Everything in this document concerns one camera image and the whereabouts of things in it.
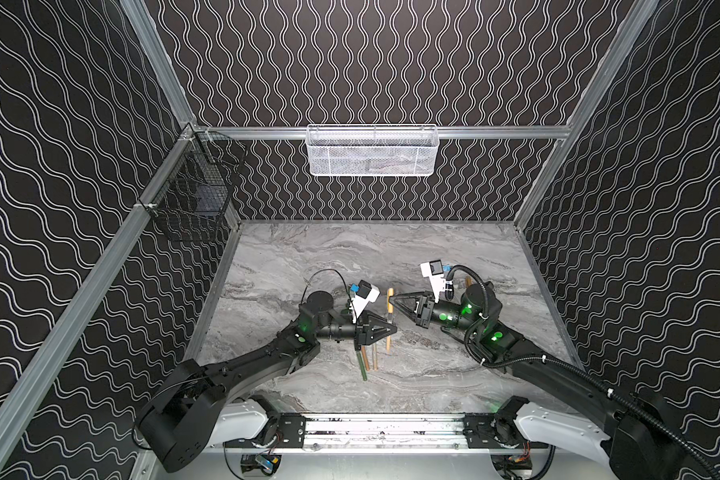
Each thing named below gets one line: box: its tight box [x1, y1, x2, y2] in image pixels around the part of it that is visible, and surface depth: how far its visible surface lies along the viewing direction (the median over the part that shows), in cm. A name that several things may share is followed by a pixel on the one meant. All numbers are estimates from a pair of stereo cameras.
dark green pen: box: [356, 350, 368, 381], surface depth 87 cm
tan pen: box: [372, 343, 379, 371], surface depth 87 cm
